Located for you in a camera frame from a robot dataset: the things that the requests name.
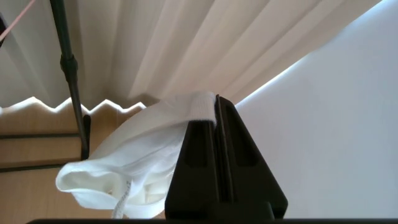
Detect white garment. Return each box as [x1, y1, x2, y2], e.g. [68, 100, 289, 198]
[55, 90, 218, 220]

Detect pink clothes hanger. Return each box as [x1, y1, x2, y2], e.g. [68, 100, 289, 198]
[0, 0, 37, 43]

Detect black clothes rack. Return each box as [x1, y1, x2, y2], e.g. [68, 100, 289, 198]
[0, 0, 92, 174]

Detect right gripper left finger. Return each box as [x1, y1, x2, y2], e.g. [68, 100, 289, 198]
[164, 119, 221, 218]

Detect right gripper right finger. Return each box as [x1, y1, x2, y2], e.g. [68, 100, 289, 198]
[216, 95, 289, 218]

